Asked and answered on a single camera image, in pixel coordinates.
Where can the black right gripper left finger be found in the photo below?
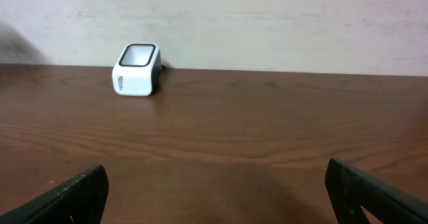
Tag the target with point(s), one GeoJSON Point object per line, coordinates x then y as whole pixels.
{"type": "Point", "coordinates": [80, 199]}

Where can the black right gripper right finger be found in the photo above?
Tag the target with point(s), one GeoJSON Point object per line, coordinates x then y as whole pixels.
{"type": "Point", "coordinates": [352, 191]}

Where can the white barcode scanner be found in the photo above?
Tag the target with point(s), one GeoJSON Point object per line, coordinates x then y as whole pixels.
{"type": "Point", "coordinates": [137, 70]}

